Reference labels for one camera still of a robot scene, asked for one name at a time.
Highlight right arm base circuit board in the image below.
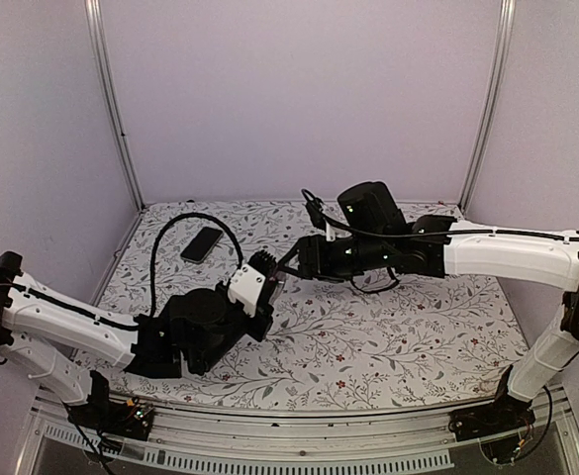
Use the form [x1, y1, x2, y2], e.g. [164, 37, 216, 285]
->
[445, 365, 552, 466]

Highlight floral patterned table mat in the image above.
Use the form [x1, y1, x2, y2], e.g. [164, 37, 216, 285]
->
[74, 202, 528, 411]

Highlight right aluminium frame post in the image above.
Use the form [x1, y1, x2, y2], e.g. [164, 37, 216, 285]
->
[458, 0, 517, 216]

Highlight aluminium front rail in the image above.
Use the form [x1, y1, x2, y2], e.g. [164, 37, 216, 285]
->
[15, 385, 579, 474]

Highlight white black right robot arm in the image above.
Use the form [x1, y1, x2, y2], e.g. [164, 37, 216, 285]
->
[277, 181, 579, 431]

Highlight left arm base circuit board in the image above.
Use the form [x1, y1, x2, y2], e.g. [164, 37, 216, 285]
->
[67, 370, 154, 441]

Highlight left aluminium frame post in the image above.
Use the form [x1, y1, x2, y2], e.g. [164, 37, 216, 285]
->
[84, 0, 145, 212]

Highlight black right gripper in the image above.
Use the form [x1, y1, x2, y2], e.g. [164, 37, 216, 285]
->
[279, 233, 391, 283]

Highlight black sleeved left camera cable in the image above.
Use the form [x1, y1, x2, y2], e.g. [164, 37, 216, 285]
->
[147, 213, 245, 318]

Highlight black smartphone far corner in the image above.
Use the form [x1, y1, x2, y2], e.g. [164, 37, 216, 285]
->
[180, 227, 223, 264]

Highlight black right camera cable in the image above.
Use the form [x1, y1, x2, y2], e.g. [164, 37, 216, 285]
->
[301, 187, 579, 293]

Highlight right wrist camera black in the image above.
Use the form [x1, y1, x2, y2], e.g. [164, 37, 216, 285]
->
[301, 189, 337, 242]

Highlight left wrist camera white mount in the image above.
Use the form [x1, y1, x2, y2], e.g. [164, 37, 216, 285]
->
[227, 250, 286, 319]

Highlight aluminium frame post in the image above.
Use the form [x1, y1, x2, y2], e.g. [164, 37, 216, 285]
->
[84, 0, 145, 212]
[458, 0, 517, 216]

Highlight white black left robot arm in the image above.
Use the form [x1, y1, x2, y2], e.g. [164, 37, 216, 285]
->
[0, 251, 278, 429]

